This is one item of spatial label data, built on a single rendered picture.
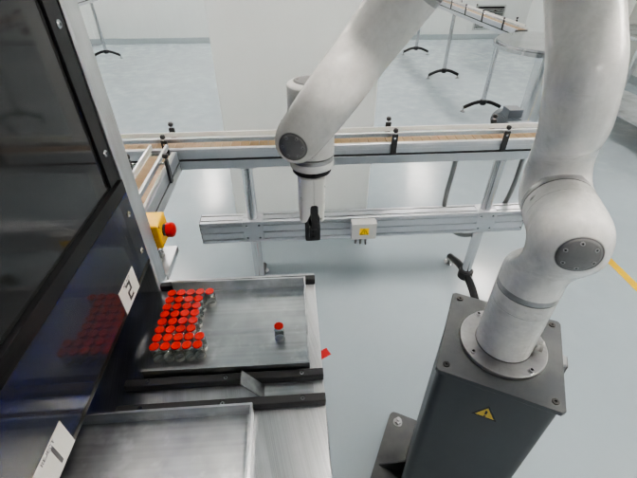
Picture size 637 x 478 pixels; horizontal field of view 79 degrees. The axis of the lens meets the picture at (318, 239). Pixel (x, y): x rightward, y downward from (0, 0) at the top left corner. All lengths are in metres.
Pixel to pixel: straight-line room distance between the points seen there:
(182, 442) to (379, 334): 1.41
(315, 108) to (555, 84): 0.34
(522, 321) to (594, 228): 0.27
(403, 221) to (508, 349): 1.12
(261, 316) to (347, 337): 1.13
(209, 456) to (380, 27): 0.75
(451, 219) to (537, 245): 1.33
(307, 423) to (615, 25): 0.78
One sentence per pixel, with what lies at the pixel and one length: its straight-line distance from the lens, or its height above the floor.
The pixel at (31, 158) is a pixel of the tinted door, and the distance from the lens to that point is 0.69.
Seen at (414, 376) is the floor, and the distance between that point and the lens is 1.96.
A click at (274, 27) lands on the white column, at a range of 2.14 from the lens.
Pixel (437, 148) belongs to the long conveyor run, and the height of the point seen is 0.91.
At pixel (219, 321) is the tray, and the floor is 0.88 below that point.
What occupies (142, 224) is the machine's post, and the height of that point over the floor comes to 1.08.
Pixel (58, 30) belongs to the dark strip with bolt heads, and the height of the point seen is 1.49.
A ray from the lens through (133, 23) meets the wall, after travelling 9.21.
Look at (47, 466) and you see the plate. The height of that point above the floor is 1.03.
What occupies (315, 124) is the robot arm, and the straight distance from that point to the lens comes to 0.60.
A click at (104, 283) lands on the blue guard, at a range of 0.82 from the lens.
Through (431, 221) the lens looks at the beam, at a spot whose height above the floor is 0.51.
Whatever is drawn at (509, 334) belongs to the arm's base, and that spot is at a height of 0.96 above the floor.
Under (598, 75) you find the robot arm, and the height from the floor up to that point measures 1.46.
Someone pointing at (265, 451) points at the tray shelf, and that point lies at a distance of 0.80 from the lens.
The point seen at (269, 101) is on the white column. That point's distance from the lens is 2.23.
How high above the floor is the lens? 1.60
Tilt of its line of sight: 37 degrees down
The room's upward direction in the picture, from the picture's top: straight up
